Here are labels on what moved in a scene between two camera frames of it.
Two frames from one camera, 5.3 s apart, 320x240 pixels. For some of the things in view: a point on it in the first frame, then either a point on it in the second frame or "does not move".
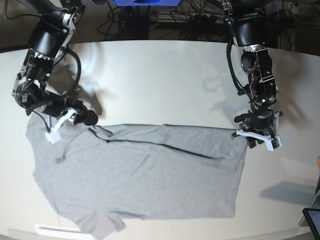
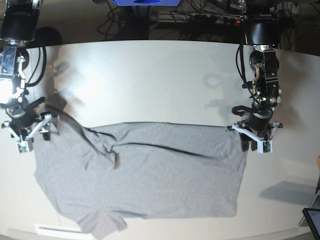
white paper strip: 51,231 does not move
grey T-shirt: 99,176 does not move
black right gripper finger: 91,118 to 46,135
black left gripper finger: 260,141 to 254,145
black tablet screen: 312,216 does not move
